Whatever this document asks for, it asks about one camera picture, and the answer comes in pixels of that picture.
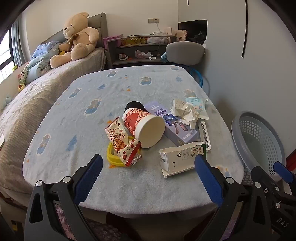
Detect gold snack packets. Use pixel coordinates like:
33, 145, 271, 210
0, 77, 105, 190
121, 37, 147, 46

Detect black patterned card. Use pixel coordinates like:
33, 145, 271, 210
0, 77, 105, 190
198, 121, 212, 153

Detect pink gift bags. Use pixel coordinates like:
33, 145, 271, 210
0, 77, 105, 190
163, 26, 188, 42

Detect grey padded headboard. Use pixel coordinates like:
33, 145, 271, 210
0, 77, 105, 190
41, 12, 108, 49

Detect light blue printed blanket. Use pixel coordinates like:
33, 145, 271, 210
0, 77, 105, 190
22, 65, 246, 215

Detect small green white plush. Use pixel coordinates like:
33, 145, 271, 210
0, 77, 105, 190
18, 68, 29, 92

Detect purple cartoon box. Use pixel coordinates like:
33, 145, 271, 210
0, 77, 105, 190
144, 101, 199, 147

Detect blue child chair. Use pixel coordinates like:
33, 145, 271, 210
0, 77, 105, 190
171, 64, 204, 89

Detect bed with beige cover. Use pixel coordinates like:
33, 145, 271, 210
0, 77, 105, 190
0, 47, 107, 202

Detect large beige teddy bear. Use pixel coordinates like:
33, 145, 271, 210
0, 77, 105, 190
49, 12, 100, 69

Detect black round lid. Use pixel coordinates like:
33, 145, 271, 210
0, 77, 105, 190
125, 101, 146, 112

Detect grey upholstered chair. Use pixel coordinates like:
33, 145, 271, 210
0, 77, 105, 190
166, 41, 206, 65

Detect torn white drink carton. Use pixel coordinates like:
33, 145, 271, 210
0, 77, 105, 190
158, 142, 207, 179

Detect black wardrobe handle strip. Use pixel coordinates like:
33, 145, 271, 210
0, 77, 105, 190
241, 0, 249, 58

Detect crumpled white paper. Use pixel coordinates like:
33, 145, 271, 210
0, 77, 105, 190
170, 98, 210, 129

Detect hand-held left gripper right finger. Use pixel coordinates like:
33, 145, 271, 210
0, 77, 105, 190
194, 154, 277, 241

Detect window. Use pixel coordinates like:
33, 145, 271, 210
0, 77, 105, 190
0, 30, 15, 84

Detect yellow plastic ring lid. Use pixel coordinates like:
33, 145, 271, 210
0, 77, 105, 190
107, 136, 139, 168

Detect blue pillow bedding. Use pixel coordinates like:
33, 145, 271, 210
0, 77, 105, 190
24, 41, 62, 84

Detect light blue tissue packet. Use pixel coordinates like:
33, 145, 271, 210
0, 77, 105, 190
185, 97, 208, 112

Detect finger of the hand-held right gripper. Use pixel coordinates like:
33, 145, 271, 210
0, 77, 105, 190
273, 161, 296, 201
251, 165, 275, 194

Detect red paper cup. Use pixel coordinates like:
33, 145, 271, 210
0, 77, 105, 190
122, 108, 166, 149

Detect red white snack wrapper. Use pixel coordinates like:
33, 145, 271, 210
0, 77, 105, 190
105, 117, 130, 142
112, 136, 142, 167

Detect grey perforated plastic basket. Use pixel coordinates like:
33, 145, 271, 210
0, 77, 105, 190
231, 111, 287, 186

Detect white pink plastic bag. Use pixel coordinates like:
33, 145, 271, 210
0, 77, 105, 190
134, 50, 153, 60

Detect grey curtain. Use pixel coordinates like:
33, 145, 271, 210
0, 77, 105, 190
11, 16, 32, 67

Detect grey bedside shelf unit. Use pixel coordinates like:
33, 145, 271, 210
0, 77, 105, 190
107, 35, 179, 69

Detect pink box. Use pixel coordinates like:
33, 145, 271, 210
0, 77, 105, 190
102, 35, 123, 50

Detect red metal frame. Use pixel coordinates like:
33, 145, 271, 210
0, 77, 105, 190
285, 155, 296, 172

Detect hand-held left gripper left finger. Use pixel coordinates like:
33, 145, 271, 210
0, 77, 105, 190
24, 153, 104, 241

